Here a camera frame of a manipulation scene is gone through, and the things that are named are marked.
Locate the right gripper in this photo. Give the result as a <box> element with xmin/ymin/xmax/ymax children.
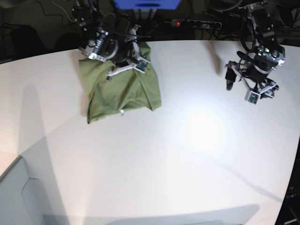
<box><xmin>106</xmin><ymin>24</ymin><xmax>149</xmax><ymax>81</ymax></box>

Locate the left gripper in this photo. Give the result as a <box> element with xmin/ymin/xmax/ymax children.
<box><xmin>225</xmin><ymin>60</ymin><xmax>279</xmax><ymax>98</ymax></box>

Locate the green T-shirt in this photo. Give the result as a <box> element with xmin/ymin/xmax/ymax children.
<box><xmin>78</xmin><ymin>41</ymin><xmax>162</xmax><ymax>124</ymax></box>

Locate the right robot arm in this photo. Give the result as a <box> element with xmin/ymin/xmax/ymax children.
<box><xmin>72</xmin><ymin>0</ymin><xmax>150</xmax><ymax>81</ymax></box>

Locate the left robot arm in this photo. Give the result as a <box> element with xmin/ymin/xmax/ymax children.
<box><xmin>225</xmin><ymin>0</ymin><xmax>285</xmax><ymax>105</ymax></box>

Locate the blue box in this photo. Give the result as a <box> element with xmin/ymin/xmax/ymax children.
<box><xmin>114</xmin><ymin>0</ymin><xmax>180</xmax><ymax>10</ymax></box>

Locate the black power strip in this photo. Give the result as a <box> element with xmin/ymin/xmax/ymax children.
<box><xmin>164</xmin><ymin>19</ymin><xmax>222</xmax><ymax>30</ymax></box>

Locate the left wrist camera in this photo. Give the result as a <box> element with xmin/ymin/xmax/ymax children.
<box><xmin>245</xmin><ymin>90</ymin><xmax>261</xmax><ymax>105</ymax></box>

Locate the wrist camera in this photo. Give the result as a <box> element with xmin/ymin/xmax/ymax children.
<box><xmin>245</xmin><ymin>90</ymin><xmax>261</xmax><ymax>105</ymax></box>
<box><xmin>135</xmin><ymin>59</ymin><xmax>150</xmax><ymax>73</ymax></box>

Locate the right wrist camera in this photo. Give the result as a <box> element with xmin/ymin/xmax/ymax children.
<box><xmin>135</xmin><ymin>59</ymin><xmax>150</xmax><ymax>73</ymax></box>

